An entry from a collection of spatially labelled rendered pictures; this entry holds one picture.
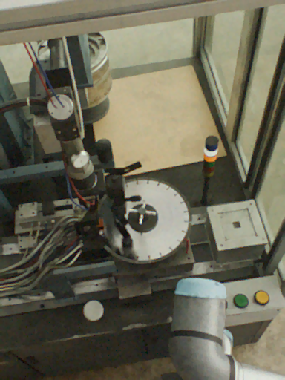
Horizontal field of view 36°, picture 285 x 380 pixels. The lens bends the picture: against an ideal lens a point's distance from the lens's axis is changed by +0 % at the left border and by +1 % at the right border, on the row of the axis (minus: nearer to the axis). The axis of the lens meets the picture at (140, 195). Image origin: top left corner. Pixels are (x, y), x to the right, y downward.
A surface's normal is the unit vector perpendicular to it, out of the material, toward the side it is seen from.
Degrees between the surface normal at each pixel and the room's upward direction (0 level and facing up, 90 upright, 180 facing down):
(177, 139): 0
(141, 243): 0
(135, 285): 0
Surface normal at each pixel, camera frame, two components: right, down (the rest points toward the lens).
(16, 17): 0.15, 0.84
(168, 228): -0.06, -0.52
